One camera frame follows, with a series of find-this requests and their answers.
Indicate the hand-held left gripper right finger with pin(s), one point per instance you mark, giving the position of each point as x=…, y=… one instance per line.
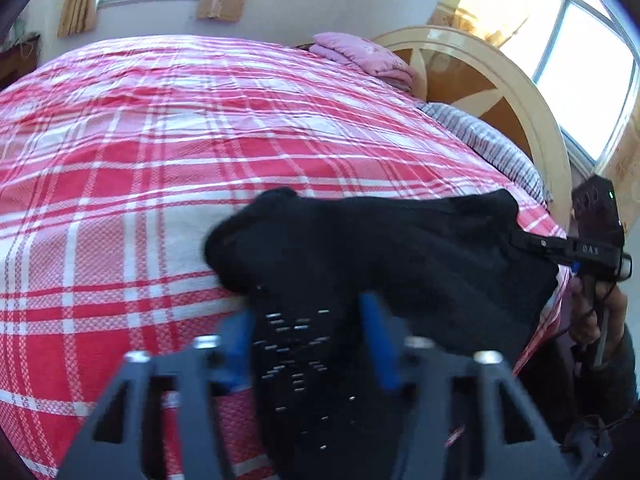
x=374, y=340

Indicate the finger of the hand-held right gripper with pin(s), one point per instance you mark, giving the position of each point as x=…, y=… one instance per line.
x=542, y=247

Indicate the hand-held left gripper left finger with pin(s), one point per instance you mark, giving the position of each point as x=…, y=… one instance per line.
x=241, y=342

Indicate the black pants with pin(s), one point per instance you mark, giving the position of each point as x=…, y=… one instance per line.
x=400, y=250

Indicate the person's right forearm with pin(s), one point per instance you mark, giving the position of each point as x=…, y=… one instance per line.
x=620, y=380

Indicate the person's right hand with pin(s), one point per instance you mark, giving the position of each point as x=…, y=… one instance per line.
x=585, y=320

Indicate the purple cloth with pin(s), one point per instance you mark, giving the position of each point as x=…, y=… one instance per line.
x=562, y=310

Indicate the striped pillow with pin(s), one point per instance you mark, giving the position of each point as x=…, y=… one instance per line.
x=490, y=145

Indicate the cream wooden headboard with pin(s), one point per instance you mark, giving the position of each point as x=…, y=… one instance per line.
x=525, y=110

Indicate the window behind headboard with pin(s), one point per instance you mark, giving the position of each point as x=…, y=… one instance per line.
x=585, y=70

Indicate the red plaid bed sheet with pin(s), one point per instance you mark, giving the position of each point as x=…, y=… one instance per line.
x=150, y=185

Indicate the person's dark jacket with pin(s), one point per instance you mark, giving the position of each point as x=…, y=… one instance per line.
x=595, y=450

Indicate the pink folded blanket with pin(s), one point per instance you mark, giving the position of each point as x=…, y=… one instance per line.
x=360, y=52

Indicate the dark wooden cabinet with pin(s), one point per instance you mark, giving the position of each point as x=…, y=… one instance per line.
x=17, y=62

